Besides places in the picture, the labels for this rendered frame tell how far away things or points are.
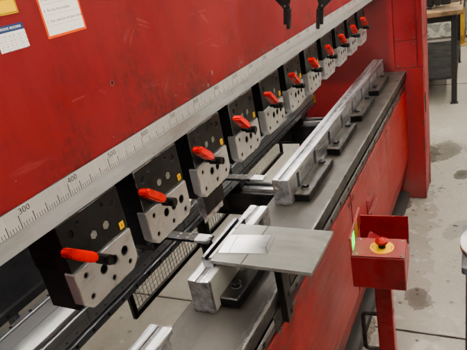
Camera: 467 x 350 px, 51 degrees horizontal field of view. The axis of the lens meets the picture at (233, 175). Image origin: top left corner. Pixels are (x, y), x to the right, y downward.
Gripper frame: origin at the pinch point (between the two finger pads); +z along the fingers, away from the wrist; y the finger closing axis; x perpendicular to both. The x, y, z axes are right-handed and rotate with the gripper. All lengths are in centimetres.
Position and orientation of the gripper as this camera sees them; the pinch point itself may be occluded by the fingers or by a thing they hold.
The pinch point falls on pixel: (303, 19)
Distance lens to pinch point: 107.9
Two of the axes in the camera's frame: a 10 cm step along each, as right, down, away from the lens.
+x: 2.1, -4.0, 8.9
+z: 0.4, 9.1, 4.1
